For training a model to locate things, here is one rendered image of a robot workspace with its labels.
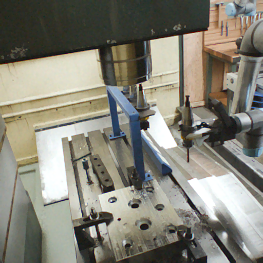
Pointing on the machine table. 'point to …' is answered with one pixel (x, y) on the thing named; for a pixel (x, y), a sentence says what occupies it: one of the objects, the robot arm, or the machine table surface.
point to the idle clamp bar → (108, 185)
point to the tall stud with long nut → (86, 169)
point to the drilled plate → (116, 208)
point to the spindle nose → (125, 64)
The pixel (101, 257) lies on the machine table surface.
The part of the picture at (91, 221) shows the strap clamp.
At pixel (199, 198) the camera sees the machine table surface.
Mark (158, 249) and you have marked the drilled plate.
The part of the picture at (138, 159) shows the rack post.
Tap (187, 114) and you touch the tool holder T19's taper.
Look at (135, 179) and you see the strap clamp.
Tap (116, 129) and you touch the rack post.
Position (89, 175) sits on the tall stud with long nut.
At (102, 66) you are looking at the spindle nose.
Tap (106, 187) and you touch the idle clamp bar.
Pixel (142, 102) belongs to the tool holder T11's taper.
